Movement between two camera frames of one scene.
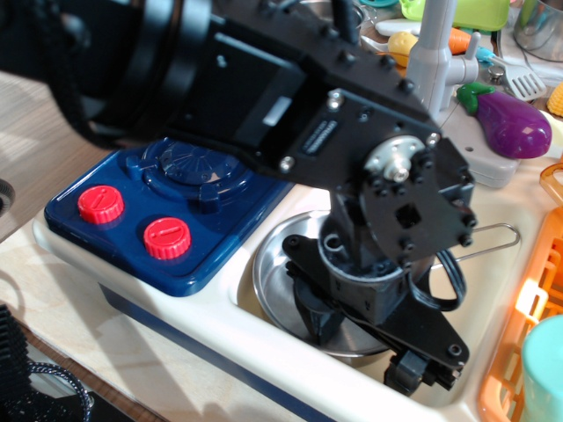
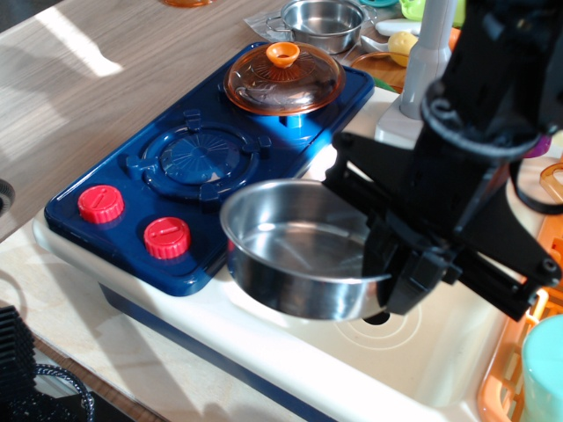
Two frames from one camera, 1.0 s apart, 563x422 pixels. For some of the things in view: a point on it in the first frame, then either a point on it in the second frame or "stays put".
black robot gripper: [373, 288] → [449, 194]
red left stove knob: [101, 204] stays put
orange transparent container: [551, 183] stays put
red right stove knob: [167, 238] stays put
